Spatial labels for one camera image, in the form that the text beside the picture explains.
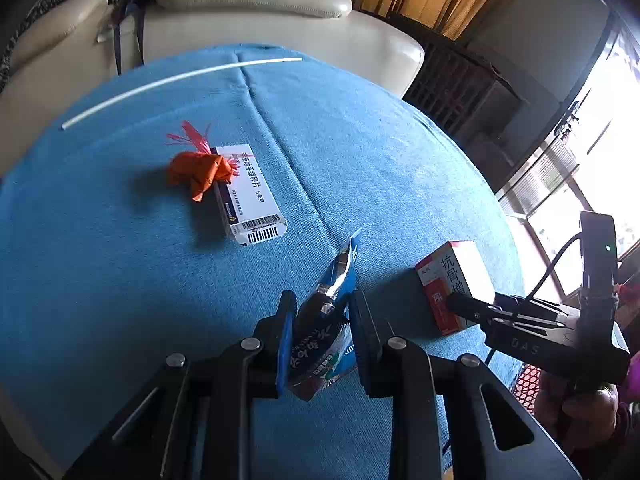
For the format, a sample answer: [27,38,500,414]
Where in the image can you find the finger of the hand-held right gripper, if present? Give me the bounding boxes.
[492,292,571,318]
[445,292,506,333]

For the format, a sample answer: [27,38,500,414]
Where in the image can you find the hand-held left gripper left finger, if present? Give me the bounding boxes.
[65,290,298,480]

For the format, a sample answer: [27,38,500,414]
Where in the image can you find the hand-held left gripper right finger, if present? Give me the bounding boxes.
[348,290,581,480]

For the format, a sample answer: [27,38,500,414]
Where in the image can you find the blue foil snack packet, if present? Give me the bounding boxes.
[287,228,363,402]

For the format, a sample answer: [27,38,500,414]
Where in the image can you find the orange white medicine box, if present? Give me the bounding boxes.
[415,240,496,337]

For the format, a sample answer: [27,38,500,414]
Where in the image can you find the red plastic mesh basket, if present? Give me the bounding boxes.
[515,362,543,401]

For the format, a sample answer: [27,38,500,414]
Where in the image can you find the long white medicine box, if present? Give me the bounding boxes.
[212,142,288,247]

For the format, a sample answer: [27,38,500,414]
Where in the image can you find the person's right hand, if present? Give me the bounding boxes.
[537,367,623,456]

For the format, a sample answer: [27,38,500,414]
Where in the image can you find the window with grille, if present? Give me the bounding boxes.
[495,15,640,301]

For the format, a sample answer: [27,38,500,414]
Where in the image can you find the blue tablecloth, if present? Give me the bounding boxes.
[0,44,526,480]

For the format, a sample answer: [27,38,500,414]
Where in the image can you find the orange fringed plastic bag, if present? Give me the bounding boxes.
[166,120,242,203]

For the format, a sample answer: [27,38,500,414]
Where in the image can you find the wooden baby crib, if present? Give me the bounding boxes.
[387,12,531,146]

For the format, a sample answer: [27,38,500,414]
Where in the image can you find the long white stick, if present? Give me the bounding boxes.
[61,57,303,131]

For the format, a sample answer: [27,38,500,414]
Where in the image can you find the cream leather sofa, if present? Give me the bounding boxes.
[0,0,426,176]

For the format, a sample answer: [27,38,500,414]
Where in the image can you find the thin black cable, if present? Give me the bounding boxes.
[482,231,585,366]

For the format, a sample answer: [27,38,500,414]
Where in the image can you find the dark bag with straps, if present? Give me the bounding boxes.
[112,0,156,76]

